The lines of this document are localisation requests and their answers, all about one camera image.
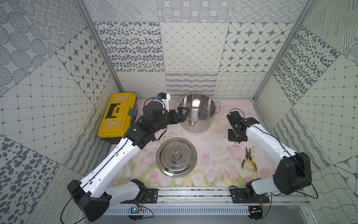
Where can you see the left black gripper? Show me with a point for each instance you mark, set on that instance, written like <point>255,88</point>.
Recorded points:
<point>177,115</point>

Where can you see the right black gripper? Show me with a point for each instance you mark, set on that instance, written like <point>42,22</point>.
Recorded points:
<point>230,137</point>

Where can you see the stainless steel pot lid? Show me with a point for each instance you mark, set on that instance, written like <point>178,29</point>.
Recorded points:
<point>176,157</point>

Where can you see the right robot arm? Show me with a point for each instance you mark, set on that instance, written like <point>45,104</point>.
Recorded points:
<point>293,171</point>

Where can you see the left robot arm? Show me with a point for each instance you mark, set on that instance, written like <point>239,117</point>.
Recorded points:
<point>92,194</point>

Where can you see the yellow black toolbox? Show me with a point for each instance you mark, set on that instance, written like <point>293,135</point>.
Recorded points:
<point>120,114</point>

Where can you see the right small circuit board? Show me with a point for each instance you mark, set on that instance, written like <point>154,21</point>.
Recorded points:
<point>255,210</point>

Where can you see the small circuit board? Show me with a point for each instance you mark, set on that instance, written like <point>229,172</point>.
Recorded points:
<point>255,210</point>
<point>135,211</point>

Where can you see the left small circuit board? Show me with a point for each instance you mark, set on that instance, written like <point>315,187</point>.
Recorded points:
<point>135,211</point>

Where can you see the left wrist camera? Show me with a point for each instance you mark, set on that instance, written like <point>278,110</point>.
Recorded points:
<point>164,99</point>

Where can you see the yellow handled pliers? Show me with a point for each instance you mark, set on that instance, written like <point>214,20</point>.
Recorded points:
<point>248,157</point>

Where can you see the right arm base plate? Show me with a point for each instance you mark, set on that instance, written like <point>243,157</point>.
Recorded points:
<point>244,195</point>

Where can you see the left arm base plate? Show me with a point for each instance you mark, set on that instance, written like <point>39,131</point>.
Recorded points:
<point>145,195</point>

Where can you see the aluminium front rail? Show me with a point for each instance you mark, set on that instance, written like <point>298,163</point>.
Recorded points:
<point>218,196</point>

